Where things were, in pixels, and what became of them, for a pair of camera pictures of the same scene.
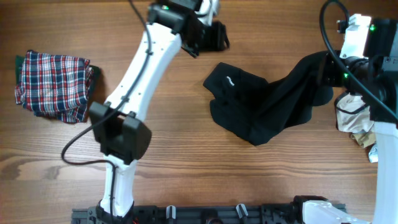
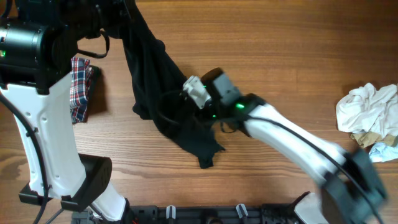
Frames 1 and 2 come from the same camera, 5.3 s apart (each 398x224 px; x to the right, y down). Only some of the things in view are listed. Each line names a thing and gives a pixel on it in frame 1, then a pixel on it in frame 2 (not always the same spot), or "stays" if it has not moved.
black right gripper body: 335,74 → 214,110
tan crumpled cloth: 365,139 stays
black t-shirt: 255,110 → 161,83
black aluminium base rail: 209,214 stays
